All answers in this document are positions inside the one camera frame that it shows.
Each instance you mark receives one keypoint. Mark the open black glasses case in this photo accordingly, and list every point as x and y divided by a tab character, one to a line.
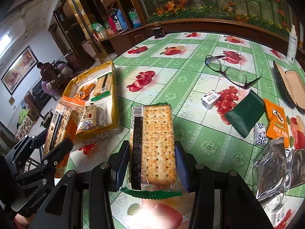
293	83

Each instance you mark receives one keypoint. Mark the dark-framed eyeglasses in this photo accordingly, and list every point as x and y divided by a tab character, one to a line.
236	76

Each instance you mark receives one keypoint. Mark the orange snack packet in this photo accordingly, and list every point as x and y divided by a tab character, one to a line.
277	124
83	91

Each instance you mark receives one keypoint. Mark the white bucket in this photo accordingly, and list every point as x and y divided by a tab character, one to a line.
110	56

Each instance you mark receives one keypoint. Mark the wooden fish tank base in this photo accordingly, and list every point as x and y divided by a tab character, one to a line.
214	26

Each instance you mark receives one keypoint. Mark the wooden display cabinet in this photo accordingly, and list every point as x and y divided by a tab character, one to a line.
78	28

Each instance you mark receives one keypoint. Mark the wooden chair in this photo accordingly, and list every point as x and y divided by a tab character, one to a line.
57	78

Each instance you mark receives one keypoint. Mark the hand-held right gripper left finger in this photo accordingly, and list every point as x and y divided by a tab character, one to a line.
121	168

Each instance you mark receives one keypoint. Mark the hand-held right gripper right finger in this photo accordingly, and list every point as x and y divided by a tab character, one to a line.
182	169

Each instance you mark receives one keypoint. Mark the small black-white candy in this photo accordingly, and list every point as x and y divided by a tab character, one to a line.
259	133

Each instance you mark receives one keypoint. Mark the clear cracker packet green edge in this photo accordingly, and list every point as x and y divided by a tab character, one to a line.
102	87
157	143

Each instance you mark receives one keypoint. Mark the dark thermos jug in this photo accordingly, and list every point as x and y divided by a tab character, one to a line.
113	21

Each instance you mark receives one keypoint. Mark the floral printed cloth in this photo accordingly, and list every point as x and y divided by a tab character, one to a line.
23	126

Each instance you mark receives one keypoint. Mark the green plastic bag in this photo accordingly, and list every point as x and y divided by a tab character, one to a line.
97	27

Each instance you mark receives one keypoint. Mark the small black jar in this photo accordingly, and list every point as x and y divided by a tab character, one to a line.
158	33

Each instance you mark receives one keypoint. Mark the orange cracker packet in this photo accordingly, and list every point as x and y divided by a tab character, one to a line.
59	114

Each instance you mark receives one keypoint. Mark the white spray bottle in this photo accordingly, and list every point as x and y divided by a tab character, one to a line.
292	47

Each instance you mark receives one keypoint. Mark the dark green snack packet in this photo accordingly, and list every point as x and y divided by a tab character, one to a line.
245	114

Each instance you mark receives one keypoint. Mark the silver foil packet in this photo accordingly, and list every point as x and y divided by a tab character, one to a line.
297	167
271	171

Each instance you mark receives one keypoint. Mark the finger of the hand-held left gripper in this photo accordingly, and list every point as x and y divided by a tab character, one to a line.
26	143
59	149

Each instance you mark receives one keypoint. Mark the green fruit-print tablecloth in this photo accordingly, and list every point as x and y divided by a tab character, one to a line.
185	124

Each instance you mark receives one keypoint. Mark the blue carton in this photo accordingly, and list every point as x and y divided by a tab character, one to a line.
122	20

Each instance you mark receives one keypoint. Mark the yellow snack tray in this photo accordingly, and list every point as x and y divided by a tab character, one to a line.
116	105

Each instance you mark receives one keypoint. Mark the framed wall painting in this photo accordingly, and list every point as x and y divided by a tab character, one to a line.
19	69

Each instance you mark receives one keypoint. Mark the green pack of bottles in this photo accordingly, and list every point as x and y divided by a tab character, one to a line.
134	19

